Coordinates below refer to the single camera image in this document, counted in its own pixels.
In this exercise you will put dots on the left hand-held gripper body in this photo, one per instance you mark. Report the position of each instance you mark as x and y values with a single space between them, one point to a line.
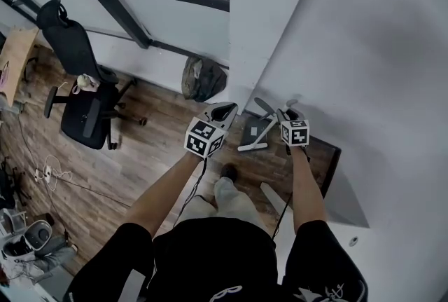
204 137

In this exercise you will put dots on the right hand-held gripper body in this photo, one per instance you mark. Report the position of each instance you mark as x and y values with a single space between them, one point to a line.
295 132

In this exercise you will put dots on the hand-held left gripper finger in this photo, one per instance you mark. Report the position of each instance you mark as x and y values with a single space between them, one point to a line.
209 113
232 115

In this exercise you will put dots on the white broom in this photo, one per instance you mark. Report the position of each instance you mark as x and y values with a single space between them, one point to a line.
252 147

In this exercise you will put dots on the person's right forearm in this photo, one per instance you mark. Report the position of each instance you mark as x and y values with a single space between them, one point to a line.
308 188

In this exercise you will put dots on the person's left forearm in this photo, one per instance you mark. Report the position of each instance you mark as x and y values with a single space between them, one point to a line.
164 188

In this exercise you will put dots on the person's right black shoe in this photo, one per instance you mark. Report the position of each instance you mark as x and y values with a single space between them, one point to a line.
229 171

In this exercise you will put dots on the person's beige trousers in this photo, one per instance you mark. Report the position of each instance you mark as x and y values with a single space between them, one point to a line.
231 199

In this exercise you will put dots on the person's black t-shirt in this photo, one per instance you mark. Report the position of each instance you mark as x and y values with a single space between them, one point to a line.
217 251

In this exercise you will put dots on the black mesh office chair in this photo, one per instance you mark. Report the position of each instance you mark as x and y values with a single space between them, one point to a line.
84 122

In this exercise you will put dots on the white plush toy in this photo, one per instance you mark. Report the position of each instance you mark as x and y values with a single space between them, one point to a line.
84 81

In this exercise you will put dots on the white table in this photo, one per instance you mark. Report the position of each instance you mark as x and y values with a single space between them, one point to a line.
346 265

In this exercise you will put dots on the grey crumpled garment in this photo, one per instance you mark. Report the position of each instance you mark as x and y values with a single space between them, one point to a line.
56 255

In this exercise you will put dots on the white and grey open bag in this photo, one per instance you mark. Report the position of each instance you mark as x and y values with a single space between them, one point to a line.
38 235

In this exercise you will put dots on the light wooden desk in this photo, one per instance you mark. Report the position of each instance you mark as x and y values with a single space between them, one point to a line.
17 55

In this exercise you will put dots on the black folded tripod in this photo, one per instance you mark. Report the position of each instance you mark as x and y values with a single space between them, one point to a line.
8 185

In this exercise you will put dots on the pink patterned pouch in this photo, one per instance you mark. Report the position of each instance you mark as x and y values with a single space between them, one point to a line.
4 76

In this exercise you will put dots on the white metal rack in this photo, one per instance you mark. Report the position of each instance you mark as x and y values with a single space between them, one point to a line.
12 220

